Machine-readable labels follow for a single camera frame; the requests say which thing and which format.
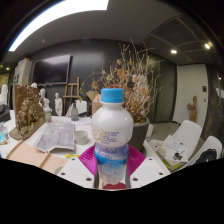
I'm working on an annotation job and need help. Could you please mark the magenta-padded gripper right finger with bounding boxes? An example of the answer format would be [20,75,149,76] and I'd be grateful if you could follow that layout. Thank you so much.
[126,144,172,189]

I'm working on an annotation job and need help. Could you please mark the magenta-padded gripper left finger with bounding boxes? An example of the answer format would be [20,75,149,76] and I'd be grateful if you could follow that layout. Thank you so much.
[57,144,100,190]

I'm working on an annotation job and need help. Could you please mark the blue-capped clear water bottle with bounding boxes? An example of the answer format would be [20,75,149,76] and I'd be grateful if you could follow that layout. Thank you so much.
[90,87,135,191]

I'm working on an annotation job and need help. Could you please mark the yellow tag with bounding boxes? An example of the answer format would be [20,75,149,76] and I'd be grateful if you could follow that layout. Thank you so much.
[65,153,81,160]

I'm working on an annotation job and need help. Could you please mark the stack of papers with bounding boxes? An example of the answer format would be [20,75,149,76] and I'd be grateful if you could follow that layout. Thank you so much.
[156,134,189,168]

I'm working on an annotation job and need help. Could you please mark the grey pot with dried plant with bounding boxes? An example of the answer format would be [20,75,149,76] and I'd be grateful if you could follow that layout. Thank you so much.
[79,38,164,153]

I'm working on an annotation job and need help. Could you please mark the printed paper sheets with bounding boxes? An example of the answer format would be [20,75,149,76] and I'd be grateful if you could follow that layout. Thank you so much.
[32,122,76,154]

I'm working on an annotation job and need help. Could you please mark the light plywood board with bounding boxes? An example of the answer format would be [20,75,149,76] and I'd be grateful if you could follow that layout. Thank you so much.
[5,139,69,175]

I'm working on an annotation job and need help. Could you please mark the small pale green bottle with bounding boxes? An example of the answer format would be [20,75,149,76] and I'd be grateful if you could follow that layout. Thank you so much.
[43,99,53,123]

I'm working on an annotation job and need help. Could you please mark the brown cardboard box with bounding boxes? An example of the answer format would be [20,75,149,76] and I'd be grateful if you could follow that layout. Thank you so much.
[85,89,104,116]

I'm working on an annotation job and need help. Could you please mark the small white plaster figurine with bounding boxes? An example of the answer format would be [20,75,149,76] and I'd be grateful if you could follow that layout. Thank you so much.
[54,92,64,117]

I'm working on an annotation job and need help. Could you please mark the brown carved relief sculpture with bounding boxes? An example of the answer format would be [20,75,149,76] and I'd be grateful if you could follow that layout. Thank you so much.
[9,84,47,141]

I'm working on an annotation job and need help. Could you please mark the wooden easel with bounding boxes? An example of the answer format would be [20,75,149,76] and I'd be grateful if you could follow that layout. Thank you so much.
[62,76,82,116]

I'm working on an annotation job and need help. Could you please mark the wooden human figure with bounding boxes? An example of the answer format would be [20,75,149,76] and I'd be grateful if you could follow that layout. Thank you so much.
[186,95,199,124]

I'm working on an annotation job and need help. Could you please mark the colourful plastic pack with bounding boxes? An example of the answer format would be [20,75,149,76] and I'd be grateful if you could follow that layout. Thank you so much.
[0,121,10,146]

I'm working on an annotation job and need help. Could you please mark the black case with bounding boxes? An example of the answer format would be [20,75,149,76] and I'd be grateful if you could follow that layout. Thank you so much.
[0,103,12,123]

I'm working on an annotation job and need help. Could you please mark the long ceiling light strip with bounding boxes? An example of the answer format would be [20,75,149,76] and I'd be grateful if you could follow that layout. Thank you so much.
[8,0,110,53]

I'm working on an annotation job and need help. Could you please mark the black wall screen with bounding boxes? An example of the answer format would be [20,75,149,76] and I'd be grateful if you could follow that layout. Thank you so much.
[30,54,73,87]

